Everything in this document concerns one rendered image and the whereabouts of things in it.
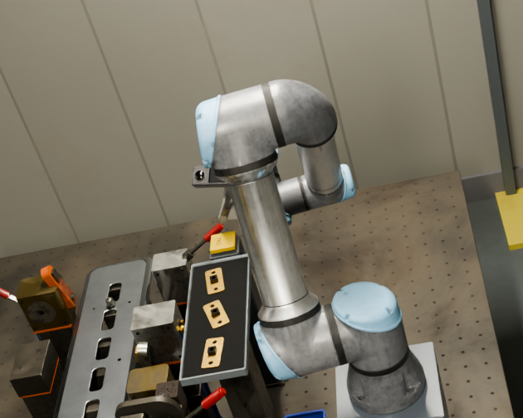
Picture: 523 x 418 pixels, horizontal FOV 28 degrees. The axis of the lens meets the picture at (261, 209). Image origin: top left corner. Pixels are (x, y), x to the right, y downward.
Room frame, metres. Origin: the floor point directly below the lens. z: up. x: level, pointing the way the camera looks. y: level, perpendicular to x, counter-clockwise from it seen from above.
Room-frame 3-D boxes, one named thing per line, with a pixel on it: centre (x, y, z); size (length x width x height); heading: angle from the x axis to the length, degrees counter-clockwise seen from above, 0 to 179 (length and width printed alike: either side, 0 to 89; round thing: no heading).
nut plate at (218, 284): (1.84, 0.15, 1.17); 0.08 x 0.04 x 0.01; 177
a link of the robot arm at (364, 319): (1.44, -0.12, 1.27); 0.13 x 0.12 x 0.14; 86
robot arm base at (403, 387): (1.44, -0.13, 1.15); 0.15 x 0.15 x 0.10
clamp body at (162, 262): (2.11, 0.24, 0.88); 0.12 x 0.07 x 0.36; 79
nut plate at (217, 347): (1.61, 0.18, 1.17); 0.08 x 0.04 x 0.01; 164
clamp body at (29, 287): (2.18, 0.61, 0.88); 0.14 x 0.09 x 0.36; 79
